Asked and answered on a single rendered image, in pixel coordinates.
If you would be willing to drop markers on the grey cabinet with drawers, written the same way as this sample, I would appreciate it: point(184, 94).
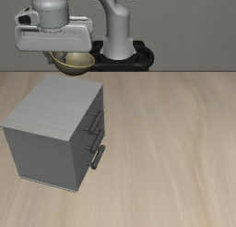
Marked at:
point(55, 120)

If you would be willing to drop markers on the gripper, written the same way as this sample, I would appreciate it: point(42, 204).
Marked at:
point(55, 37)

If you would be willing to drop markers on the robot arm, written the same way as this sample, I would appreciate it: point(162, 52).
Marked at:
point(116, 30)

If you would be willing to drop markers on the cream porcelain bowl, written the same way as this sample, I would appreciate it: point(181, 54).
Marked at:
point(76, 63)

